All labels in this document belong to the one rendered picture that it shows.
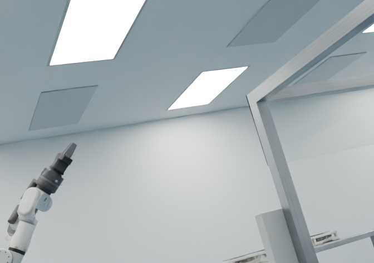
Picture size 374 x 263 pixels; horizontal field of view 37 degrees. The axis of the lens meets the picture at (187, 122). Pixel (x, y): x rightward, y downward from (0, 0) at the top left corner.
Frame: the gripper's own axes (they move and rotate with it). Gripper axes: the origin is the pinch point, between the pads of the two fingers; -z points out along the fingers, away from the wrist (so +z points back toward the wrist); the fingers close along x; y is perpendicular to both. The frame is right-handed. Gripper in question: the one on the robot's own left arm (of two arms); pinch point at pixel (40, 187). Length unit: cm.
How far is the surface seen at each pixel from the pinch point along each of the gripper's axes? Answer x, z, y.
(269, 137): 88, -23, -82
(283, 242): 71, 12, -106
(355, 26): 161, -17, -76
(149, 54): -104, -234, -17
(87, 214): -345, -192, -39
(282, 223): 73, 5, -103
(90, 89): -177, -225, 20
